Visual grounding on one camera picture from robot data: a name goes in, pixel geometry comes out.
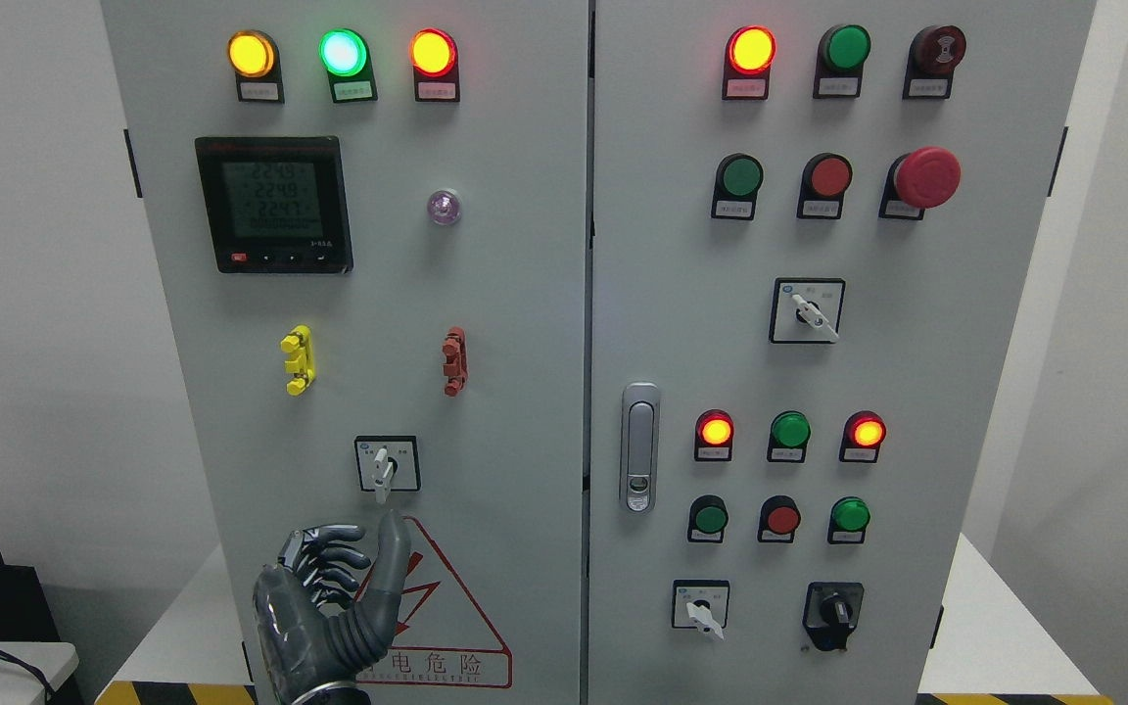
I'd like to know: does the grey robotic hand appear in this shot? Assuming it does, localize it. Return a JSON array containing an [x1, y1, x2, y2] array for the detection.
[[254, 510, 411, 704]]

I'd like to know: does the door rotary selector switch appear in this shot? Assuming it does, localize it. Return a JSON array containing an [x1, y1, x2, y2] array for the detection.
[[353, 437, 421, 505]]

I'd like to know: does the yellow indicator light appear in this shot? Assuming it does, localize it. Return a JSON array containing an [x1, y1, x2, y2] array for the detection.
[[224, 28, 285, 103]]

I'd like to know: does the green lit indicator light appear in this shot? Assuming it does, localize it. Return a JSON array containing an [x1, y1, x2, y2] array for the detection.
[[317, 27, 379, 104]]

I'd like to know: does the red electrical danger warning sticker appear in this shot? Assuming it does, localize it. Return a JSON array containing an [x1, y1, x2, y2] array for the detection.
[[358, 517, 513, 690]]

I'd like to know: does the yellow terminal connector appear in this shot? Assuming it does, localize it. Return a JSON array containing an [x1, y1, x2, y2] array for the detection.
[[279, 324, 316, 397]]

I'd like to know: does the red terminal connector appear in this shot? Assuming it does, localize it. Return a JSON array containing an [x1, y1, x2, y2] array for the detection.
[[442, 326, 467, 398]]

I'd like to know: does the green push button lower left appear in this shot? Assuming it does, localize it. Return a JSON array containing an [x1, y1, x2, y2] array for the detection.
[[686, 494, 729, 543]]

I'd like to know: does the green push button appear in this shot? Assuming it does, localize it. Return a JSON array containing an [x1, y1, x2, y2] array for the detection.
[[711, 153, 764, 220], [686, 494, 729, 543], [826, 496, 871, 544]]

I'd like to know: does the grey electrical cabinet left door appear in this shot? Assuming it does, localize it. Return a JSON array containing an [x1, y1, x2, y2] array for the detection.
[[102, 1, 589, 704]]

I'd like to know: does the grey electrical cabinet door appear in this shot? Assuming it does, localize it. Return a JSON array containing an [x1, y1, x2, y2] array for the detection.
[[102, 1, 589, 704], [587, 1, 1096, 704]]

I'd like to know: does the black digital power meter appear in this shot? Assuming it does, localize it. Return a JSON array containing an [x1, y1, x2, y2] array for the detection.
[[194, 135, 353, 275]]

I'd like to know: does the small purple clear lamp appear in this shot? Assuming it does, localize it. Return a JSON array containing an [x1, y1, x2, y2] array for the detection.
[[426, 190, 462, 226]]

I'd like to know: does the red lit indicator lower left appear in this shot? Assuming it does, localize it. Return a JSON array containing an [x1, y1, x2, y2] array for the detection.
[[694, 409, 734, 461]]

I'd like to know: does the red push button lower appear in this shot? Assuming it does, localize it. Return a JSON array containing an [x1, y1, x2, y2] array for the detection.
[[757, 494, 802, 543]]

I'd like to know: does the red push button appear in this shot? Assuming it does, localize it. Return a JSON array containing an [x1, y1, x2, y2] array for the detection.
[[757, 494, 802, 543], [796, 153, 852, 220]]

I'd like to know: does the green indicator lower middle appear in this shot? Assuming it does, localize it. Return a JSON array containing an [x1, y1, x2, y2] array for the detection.
[[766, 409, 812, 462]]

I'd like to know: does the green push button lower right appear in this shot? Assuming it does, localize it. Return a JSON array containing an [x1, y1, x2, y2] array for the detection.
[[826, 496, 871, 544]]

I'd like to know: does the red lit indicator lower right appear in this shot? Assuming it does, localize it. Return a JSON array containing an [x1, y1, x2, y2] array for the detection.
[[838, 409, 887, 462]]

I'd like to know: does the red lit indicator light left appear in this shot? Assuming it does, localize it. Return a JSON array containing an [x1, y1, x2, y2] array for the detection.
[[409, 27, 460, 103]]

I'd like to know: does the green push button upper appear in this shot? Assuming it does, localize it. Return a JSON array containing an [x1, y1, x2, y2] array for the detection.
[[711, 153, 764, 220]]

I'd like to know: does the grey electrical cabinet right door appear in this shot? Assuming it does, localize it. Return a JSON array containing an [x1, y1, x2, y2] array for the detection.
[[587, 1, 1096, 704]]

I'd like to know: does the red push button upper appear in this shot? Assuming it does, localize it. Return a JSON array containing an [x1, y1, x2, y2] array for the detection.
[[796, 153, 852, 220]]

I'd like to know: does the red lit indicator top right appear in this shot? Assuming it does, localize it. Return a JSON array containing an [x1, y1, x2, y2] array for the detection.
[[722, 25, 777, 100]]

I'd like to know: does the red emergency stop mushroom button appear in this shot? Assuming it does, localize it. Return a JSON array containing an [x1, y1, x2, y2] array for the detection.
[[878, 146, 962, 220]]

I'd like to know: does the green indicator top right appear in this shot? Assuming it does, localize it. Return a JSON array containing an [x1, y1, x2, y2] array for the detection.
[[812, 23, 872, 99]]

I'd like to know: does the dark red buzzer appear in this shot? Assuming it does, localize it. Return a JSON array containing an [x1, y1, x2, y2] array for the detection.
[[904, 25, 966, 100]]

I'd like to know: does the white box with cable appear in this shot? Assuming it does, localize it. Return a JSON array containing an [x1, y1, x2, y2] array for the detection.
[[0, 641, 85, 704]]

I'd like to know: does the silver cabinet door handle lock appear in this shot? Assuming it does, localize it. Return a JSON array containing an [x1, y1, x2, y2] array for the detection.
[[622, 381, 661, 513]]

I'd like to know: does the lower white rotary selector switch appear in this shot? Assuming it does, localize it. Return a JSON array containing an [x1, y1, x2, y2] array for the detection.
[[672, 579, 730, 638]]

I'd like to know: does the black knob rotary switch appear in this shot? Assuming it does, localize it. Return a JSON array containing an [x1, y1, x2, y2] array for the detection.
[[802, 582, 865, 652]]

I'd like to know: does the upper right rotary selector switch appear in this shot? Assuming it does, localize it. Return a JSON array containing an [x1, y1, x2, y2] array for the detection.
[[769, 277, 846, 345]]

